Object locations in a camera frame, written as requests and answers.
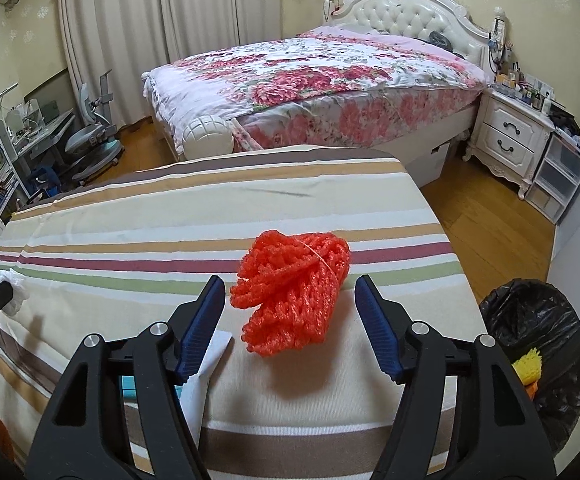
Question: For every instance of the group of small bottles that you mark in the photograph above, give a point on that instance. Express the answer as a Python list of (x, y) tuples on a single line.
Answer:
[(525, 85)]

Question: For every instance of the grey desk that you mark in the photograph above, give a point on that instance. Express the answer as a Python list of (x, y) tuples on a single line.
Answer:
[(40, 135)]

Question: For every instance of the orange foam net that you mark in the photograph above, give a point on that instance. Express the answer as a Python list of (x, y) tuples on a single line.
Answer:
[(290, 290)]

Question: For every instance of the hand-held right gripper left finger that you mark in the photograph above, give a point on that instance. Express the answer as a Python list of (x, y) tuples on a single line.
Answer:
[(205, 320)]

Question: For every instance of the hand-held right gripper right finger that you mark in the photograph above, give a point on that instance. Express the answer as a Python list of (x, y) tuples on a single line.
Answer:
[(375, 320)]

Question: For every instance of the dark cloth bundle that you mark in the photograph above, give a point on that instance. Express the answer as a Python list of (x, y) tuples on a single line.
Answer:
[(440, 40)]

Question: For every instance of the white plastic bag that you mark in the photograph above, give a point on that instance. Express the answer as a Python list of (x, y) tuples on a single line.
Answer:
[(17, 290)]

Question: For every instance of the teal small box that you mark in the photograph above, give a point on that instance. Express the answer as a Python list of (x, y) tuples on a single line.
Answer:
[(128, 387)]

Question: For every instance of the yellow foam net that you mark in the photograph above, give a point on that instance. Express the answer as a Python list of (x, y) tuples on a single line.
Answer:
[(527, 367)]

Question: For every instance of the orange wrapper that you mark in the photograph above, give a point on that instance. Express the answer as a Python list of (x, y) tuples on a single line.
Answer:
[(531, 391)]

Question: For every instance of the grey desk chair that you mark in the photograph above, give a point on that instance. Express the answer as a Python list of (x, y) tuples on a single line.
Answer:
[(92, 142)]

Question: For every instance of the striped table cloth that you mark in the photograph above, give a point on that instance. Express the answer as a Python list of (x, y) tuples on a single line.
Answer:
[(220, 200)]

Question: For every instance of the floral blanket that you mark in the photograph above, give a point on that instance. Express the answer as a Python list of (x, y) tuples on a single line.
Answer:
[(320, 80)]

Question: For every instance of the white storage box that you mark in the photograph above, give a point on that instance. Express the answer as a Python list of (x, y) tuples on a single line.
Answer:
[(430, 165)]

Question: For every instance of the clear plastic drawer unit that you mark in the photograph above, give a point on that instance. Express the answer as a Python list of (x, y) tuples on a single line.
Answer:
[(557, 175)]

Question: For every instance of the black lined trash bin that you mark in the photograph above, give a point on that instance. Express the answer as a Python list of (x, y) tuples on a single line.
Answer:
[(545, 320)]

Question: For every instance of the white tufted bed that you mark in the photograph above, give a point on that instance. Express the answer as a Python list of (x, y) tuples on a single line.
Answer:
[(410, 10)]

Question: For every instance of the dark clothes heap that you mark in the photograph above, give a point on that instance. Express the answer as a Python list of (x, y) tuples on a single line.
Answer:
[(567, 125)]

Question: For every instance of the beige curtain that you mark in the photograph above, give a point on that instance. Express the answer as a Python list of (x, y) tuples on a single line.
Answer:
[(170, 35)]

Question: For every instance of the white nightstand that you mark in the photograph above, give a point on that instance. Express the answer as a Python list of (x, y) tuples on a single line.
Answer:
[(510, 135)]

